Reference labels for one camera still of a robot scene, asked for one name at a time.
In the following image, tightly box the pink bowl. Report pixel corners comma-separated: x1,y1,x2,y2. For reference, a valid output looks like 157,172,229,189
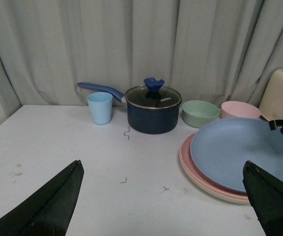
220,101,261,118

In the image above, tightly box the dark blue saucepan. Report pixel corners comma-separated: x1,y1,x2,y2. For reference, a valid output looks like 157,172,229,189
77,82,180,135

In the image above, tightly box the light blue cup left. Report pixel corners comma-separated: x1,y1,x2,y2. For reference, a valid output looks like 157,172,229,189
87,92,113,125

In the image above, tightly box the blue plate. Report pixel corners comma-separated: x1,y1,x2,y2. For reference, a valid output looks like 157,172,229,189
190,118,283,192

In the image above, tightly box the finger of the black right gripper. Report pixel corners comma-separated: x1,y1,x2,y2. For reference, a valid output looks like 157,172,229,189
269,119,283,130

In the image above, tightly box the cream toaster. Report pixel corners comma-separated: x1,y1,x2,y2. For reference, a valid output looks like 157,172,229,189
259,69,283,121

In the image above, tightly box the glass pot lid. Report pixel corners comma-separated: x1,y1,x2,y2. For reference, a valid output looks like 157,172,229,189
125,77,182,110

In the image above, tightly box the grey curtain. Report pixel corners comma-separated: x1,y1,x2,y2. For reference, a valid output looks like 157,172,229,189
0,0,283,124

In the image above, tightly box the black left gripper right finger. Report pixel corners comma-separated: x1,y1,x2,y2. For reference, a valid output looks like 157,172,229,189
243,161,283,236

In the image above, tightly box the green bowl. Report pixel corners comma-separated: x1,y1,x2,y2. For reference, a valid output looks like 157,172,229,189
182,100,220,128

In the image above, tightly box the pink plate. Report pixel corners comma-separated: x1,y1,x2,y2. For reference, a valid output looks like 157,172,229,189
181,134,250,201

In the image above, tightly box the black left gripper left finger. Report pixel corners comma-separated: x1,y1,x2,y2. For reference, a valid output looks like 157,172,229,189
0,160,84,236

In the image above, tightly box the beige plate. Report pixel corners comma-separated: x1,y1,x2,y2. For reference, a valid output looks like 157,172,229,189
179,134,250,205

